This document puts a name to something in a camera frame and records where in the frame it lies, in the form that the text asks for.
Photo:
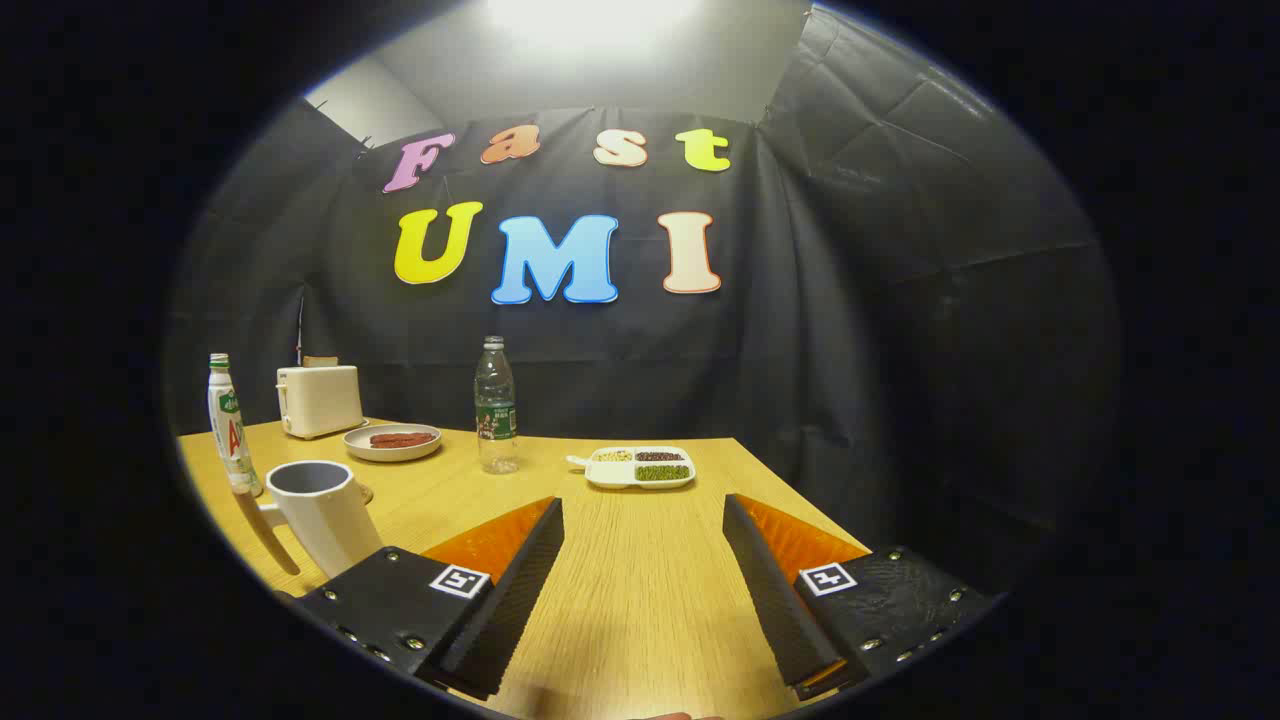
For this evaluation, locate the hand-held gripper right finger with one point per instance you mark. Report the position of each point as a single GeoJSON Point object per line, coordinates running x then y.
{"type": "Point", "coordinates": [770, 590]}

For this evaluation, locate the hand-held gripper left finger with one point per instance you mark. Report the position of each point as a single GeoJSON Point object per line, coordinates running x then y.
{"type": "Point", "coordinates": [520, 600]}

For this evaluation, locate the white juice bottle green label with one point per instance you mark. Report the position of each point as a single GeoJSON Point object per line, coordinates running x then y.
{"type": "Point", "coordinates": [230, 430]}

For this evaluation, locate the clear plastic water bottle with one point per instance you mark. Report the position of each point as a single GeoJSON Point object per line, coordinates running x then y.
{"type": "Point", "coordinates": [496, 415]}

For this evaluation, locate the wooden table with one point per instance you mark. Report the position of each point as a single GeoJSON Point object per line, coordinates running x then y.
{"type": "Point", "coordinates": [640, 560]}

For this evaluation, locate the white divided dish with beans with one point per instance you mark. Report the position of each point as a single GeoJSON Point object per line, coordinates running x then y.
{"type": "Point", "coordinates": [640, 481]}

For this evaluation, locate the round white plate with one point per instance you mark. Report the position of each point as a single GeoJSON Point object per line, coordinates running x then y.
{"type": "Point", "coordinates": [392, 452]}

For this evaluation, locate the red sausage pieces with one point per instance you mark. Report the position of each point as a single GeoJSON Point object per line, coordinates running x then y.
{"type": "Point", "coordinates": [402, 439]}

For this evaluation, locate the white toaster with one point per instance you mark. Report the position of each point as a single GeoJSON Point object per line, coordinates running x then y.
{"type": "Point", "coordinates": [320, 400]}

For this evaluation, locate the black backdrop cloth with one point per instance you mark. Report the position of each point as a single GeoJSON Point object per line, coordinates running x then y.
{"type": "Point", "coordinates": [850, 300]}

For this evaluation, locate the bread slice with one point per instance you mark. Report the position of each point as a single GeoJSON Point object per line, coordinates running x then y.
{"type": "Point", "coordinates": [320, 361]}

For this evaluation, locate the ceiling light panel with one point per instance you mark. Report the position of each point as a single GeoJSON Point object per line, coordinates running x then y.
{"type": "Point", "coordinates": [590, 15]}

